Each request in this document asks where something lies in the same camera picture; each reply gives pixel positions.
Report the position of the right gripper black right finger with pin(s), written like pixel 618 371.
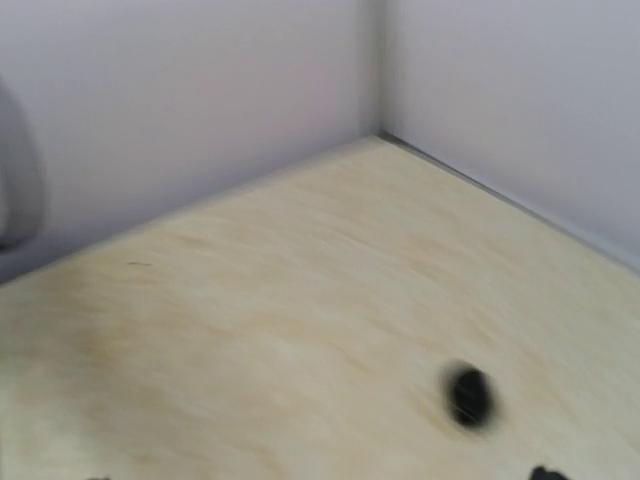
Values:
pixel 543 473

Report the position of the black earbud charging case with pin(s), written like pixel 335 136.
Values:
pixel 469 397

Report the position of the left aluminium frame post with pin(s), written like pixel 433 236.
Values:
pixel 378 103

